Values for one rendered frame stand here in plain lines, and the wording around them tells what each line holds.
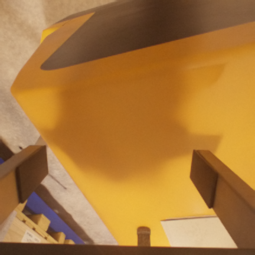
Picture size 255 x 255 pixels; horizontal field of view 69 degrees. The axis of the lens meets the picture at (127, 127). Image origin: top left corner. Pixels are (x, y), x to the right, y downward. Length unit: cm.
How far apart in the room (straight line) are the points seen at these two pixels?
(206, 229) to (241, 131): 21
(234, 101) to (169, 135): 6
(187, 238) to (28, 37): 113
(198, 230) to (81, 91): 30
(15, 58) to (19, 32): 16
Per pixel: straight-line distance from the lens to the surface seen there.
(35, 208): 198
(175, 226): 35
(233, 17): 25
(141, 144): 20
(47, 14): 114
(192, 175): 17
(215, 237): 40
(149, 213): 32
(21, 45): 125
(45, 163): 17
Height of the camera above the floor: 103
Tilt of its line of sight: 51 degrees down
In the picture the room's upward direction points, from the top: 175 degrees counter-clockwise
